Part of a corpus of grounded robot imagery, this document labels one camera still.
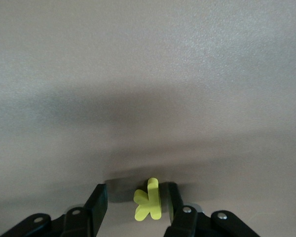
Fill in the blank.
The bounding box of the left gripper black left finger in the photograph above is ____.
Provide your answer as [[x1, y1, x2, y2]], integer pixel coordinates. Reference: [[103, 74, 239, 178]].
[[0, 183, 109, 237]]

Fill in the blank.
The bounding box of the yellow foam letter K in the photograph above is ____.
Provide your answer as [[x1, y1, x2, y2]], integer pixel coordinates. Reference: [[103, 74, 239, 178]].
[[133, 177, 162, 222]]

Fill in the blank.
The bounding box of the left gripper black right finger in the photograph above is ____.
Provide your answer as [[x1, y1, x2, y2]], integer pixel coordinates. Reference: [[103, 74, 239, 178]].
[[164, 182, 259, 237]]

